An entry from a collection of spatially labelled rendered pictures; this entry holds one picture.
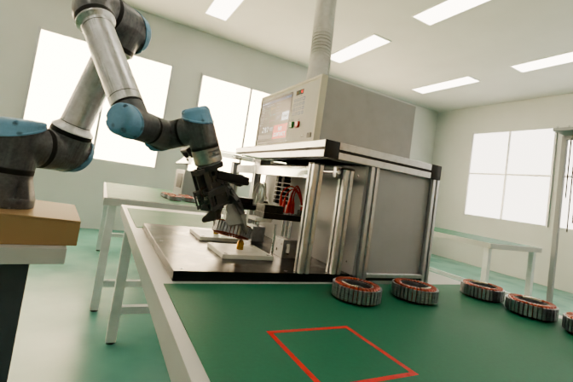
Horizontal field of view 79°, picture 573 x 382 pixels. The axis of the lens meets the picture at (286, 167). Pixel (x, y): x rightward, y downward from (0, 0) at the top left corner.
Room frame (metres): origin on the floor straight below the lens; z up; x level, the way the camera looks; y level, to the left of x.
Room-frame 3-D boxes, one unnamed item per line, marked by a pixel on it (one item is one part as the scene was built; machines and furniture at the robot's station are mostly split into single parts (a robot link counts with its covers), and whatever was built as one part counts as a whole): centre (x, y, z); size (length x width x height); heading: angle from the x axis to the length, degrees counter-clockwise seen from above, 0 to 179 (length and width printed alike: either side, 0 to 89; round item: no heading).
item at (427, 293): (0.89, -0.36, 0.77); 0.11 x 0.11 x 0.04
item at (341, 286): (0.81, -0.20, 0.77); 0.11 x 0.11 x 0.04
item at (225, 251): (1.02, 0.10, 0.78); 0.15 x 0.15 x 0.01; 28
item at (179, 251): (1.14, 0.14, 0.76); 0.64 x 0.47 x 0.02; 28
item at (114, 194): (3.33, 1.08, 0.38); 1.85 x 1.10 x 0.75; 28
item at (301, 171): (1.17, 0.07, 1.03); 0.62 x 0.01 x 0.03; 28
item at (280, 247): (1.09, -0.03, 0.80); 0.08 x 0.05 x 0.06; 28
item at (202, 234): (1.24, 0.21, 0.78); 0.15 x 0.15 x 0.01; 28
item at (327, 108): (1.27, -0.14, 1.22); 0.44 x 0.39 x 0.20; 28
